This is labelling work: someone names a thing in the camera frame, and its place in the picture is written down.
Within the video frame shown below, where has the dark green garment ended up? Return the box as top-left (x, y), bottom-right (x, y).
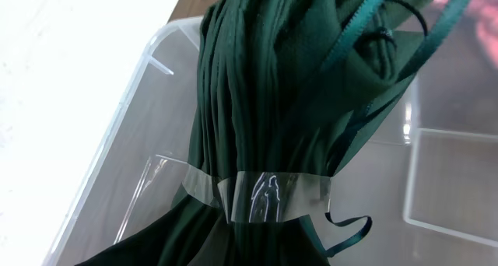
top-left (88, 0), bottom-right (470, 265)

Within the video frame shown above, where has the coral pink garment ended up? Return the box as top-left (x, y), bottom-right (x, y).
top-left (435, 0), bottom-right (498, 71)

